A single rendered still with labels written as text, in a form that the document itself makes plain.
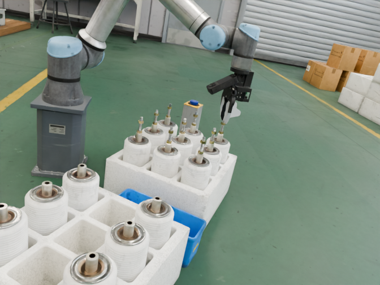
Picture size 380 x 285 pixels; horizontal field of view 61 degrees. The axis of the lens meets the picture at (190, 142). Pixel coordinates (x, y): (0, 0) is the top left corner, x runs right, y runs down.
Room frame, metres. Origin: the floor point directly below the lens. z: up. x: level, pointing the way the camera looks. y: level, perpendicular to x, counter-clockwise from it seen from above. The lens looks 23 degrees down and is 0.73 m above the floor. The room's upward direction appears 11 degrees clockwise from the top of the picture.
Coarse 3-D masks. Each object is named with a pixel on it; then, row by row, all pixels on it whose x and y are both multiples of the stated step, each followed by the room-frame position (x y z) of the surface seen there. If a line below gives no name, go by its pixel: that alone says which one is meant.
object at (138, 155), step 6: (126, 144) 1.01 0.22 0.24; (132, 144) 1.00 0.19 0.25; (150, 144) 1.04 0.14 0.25; (126, 150) 1.01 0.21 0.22; (132, 150) 1.00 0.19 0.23; (138, 150) 1.00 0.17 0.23; (144, 150) 1.01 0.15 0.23; (126, 156) 1.01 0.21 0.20; (132, 156) 1.00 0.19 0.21; (138, 156) 1.00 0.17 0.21; (144, 156) 1.01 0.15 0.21; (132, 162) 1.00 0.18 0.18; (138, 162) 1.00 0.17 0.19; (144, 162) 1.01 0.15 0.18
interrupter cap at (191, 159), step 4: (192, 156) 1.00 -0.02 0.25; (196, 156) 1.00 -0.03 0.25; (188, 160) 0.96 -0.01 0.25; (192, 160) 0.97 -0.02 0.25; (204, 160) 0.99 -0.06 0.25; (208, 160) 0.99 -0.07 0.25; (192, 164) 0.94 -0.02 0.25; (196, 164) 0.94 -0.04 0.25; (200, 164) 0.95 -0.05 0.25; (204, 164) 0.96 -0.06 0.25; (208, 164) 0.96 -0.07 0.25
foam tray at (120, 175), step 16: (112, 160) 0.99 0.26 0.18; (112, 176) 0.98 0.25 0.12; (128, 176) 0.96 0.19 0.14; (144, 176) 0.95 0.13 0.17; (160, 176) 0.94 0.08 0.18; (176, 176) 0.97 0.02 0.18; (224, 176) 1.07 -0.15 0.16; (112, 192) 0.98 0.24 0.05; (144, 192) 0.94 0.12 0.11; (160, 192) 0.93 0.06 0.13; (176, 192) 0.91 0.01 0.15; (192, 192) 0.89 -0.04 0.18; (208, 192) 0.91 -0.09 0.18; (224, 192) 1.17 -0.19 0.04; (192, 208) 0.89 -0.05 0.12; (208, 208) 0.92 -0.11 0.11
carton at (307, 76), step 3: (309, 63) 4.96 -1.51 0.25; (312, 63) 4.87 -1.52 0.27; (315, 63) 4.79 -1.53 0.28; (321, 63) 4.79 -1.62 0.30; (324, 63) 4.88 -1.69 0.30; (309, 66) 4.92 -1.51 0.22; (312, 66) 4.84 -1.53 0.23; (315, 66) 4.78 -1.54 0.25; (306, 69) 4.98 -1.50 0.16; (309, 69) 4.89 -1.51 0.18; (312, 69) 4.81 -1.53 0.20; (306, 72) 4.95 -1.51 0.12; (309, 72) 4.86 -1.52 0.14; (312, 72) 4.78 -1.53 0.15; (306, 75) 4.92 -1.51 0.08; (309, 75) 4.84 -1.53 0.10; (312, 75) 4.78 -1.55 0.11; (303, 78) 4.99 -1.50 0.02; (306, 78) 4.89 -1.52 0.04; (309, 78) 4.81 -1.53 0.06; (309, 81) 4.78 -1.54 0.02
